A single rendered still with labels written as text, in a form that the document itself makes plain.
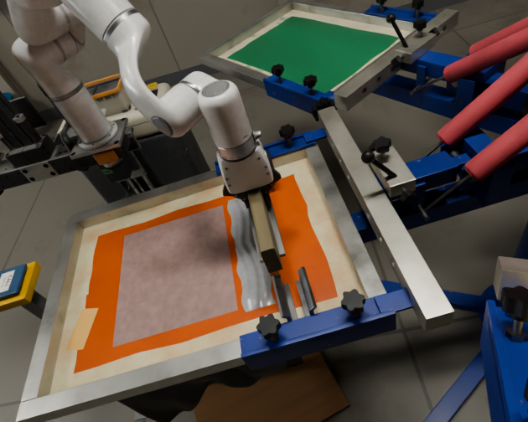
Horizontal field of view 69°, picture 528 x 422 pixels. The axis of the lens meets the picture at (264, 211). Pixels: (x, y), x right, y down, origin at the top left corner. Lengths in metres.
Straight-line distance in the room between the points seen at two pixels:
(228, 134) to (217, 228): 0.40
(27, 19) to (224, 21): 2.92
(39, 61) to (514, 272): 1.07
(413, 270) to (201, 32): 3.36
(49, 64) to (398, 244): 0.92
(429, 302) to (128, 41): 0.68
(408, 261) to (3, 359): 2.32
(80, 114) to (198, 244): 0.49
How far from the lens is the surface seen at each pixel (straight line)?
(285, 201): 1.03
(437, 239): 2.12
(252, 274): 0.91
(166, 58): 3.99
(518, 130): 0.92
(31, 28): 1.04
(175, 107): 0.70
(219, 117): 0.68
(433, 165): 0.96
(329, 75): 1.49
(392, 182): 0.87
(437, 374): 1.80
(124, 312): 1.01
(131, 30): 0.75
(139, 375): 0.87
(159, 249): 1.07
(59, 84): 1.16
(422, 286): 0.76
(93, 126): 1.21
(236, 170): 0.76
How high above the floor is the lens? 1.69
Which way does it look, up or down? 46 degrees down
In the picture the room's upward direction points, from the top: 21 degrees counter-clockwise
